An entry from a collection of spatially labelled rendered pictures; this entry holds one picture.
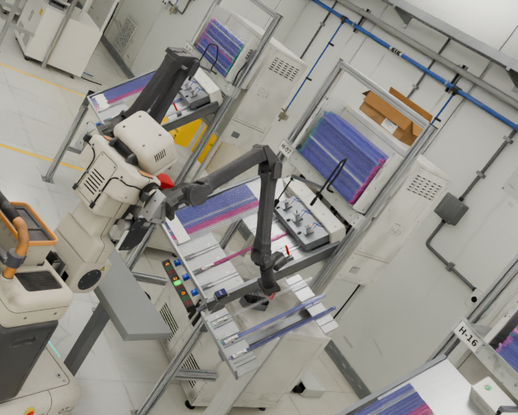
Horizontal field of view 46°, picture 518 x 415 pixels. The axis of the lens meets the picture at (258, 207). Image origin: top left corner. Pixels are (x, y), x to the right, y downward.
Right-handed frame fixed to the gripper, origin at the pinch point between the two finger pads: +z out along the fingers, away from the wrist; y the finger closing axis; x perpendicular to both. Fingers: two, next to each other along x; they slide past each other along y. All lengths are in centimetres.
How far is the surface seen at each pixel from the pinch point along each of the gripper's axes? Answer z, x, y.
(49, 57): 92, 21, 481
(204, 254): 7.1, 12.9, 46.2
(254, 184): 8, -32, 80
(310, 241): 1.1, -32.6, 20.0
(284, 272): 8.2, -15.1, 15.7
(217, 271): 6.8, 12.4, 32.4
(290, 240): 7.2, -27.4, 31.6
